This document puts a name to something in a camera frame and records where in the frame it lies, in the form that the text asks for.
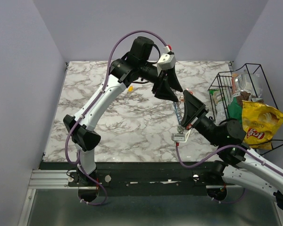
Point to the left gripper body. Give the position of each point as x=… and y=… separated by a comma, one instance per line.
x=162, y=77

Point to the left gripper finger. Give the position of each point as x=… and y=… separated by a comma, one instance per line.
x=169, y=96
x=173, y=80

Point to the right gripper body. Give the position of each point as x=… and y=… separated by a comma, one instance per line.
x=202, y=113

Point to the blue key tag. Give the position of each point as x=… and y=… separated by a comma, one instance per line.
x=177, y=112

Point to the grey curved keyring holder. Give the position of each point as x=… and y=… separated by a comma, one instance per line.
x=180, y=128

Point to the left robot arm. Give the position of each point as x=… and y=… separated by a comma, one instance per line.
x=121, y=73

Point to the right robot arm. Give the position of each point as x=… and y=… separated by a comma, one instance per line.
x=239, y=164

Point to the green snack packet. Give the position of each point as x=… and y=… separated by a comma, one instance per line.
x=218, y=96

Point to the dark green snack bag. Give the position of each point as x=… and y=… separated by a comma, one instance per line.
x=235, y=107

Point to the clear snack packet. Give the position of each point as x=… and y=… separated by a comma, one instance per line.
x=249, y=83

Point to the yellow chips bag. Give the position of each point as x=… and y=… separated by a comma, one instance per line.
x=260, y=122

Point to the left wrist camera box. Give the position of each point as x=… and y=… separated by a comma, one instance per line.
x=166, y=61

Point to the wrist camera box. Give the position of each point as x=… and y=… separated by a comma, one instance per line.
x=166, y=61
x=180, y=138

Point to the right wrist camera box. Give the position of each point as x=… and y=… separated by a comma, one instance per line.
x=180, y=138

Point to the black wire basket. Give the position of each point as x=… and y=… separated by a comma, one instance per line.
x=244, y=94

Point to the black mounting rail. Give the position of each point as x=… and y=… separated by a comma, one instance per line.
x=143, y=179

